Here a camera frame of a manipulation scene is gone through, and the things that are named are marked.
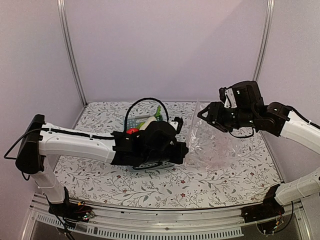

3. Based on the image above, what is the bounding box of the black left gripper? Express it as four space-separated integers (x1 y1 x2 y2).
142 141 188 165

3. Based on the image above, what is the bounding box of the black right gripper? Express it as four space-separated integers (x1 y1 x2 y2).
197 101 256 133

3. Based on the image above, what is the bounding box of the clear zip top bag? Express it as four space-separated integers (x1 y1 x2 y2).
184 100 245 171

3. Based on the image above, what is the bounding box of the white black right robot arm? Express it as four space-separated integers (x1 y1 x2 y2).
197 80 320 218

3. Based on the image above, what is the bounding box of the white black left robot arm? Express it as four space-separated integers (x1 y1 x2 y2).
13 97 189 176

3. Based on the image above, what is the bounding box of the white radish toy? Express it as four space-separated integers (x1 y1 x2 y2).
138 105 162 131

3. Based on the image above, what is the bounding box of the red apple toy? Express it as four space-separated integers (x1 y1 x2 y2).
126 127 139 136

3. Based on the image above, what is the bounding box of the blue plastic basket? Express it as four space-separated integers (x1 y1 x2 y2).
123 114 176 173

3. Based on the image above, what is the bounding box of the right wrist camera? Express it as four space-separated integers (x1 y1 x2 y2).
219 87 237 109

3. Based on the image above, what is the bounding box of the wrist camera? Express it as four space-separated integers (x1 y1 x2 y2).
219 87 237 109
169 116 184 135

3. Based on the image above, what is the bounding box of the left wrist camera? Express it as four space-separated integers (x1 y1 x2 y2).
169 116 184 135

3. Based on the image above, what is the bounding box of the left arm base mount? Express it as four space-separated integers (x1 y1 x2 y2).
49 201 95 222

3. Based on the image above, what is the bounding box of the front aluminium rail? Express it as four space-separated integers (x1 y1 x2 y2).
27 193 306 240

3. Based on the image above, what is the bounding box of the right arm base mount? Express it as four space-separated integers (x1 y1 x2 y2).
241 203 285 235

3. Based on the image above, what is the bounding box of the right aluminium frame post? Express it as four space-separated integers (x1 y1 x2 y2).
252 0 275 82

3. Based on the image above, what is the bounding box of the aluminium frame post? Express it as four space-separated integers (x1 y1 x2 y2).
57 0 88 107
252 0 275 82

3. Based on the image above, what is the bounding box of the left aluminium frame post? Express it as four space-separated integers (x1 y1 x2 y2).
57 0 88 107

